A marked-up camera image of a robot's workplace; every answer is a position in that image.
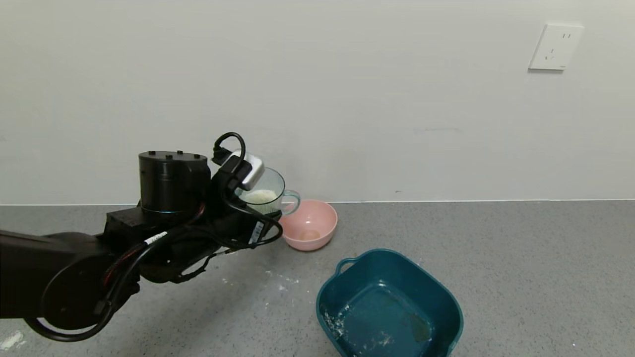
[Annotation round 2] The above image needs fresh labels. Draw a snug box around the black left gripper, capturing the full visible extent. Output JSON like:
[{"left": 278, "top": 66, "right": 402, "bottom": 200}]
[{"left": 213, "top": 203, "right": 282, "bottom": 245}]

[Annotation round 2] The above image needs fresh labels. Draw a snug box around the clear ribbed glass mug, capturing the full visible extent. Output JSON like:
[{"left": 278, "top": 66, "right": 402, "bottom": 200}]
[{"left": 238, "top": 168, "right": 301, "bottom": 215}]

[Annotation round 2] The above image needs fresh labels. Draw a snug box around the pink bowl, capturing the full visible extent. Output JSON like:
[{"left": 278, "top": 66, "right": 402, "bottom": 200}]
[{"left": 280, "top": 200, "right": 338, "bottom": 252}]

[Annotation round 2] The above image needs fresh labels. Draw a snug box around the spilled powder streak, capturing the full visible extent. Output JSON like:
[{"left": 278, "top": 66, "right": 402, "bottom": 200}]
[{"left": 265, "top": 269, "right": 300, "bottom": 292}]

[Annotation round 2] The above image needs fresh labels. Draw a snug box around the large spilled powder patch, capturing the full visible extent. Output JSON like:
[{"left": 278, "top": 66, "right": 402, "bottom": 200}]
[{"left": 0, "top": 330, "right": 26, "bottom": 351}]

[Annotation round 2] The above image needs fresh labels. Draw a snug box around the teal plastic basin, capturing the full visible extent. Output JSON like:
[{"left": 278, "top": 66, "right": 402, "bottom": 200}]
[{"left": 316, "top": 248, "right": 464, "bottom": 357}]

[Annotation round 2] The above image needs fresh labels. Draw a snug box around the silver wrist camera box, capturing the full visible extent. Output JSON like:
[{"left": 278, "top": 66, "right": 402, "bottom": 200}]
[{"left": 226, "top": 151, "right": 265, "bottom": 191}]

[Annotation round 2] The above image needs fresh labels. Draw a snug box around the black camera cable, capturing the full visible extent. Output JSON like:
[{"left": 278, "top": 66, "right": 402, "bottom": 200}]
[{"left": 213, "top": 132, "right": 284, "bottom": 248}]

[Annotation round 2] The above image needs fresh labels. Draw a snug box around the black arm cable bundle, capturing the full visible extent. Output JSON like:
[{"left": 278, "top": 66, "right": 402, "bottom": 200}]
[{"left": 25, "top": 231, "right": 209, "bottom": 343}]

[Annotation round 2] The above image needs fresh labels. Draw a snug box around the white wall socket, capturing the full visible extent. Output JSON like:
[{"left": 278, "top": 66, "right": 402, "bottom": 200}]
[{"left": 528, "top": 24, "right": 584, "bottom": 71}]

